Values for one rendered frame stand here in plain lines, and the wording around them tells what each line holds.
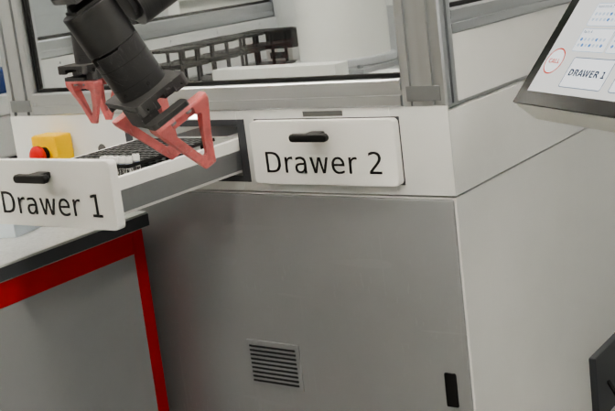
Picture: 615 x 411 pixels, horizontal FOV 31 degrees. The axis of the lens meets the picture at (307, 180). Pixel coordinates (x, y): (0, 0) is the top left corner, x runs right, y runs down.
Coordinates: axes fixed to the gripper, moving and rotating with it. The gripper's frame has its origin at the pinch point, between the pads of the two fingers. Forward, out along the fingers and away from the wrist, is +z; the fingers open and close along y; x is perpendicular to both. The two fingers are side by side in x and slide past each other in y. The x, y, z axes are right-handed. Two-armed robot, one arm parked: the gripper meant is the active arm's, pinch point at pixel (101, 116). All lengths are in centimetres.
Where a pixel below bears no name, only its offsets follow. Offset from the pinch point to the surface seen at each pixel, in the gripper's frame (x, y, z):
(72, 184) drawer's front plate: 3.2, 11.2, 8.6
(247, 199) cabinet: 10.4, -22.4, 19.4
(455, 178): 52, -23, 14
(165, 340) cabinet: -15, -22, 49
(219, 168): 10.0, -16.2, 12.3
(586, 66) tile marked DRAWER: 79, -11, -5
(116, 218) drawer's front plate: 11.7, 11.2, 13.7
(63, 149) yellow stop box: -32.3, -19.4, 10.5
